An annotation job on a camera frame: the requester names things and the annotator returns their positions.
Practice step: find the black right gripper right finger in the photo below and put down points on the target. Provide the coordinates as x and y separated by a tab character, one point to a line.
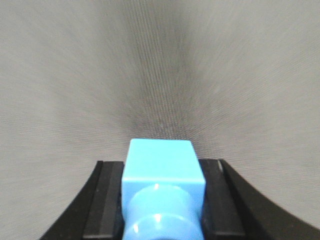
234	210

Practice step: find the light blue toy block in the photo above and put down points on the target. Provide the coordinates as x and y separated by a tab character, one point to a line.
162	191

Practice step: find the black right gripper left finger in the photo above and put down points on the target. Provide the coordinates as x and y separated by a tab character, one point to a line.
95	213

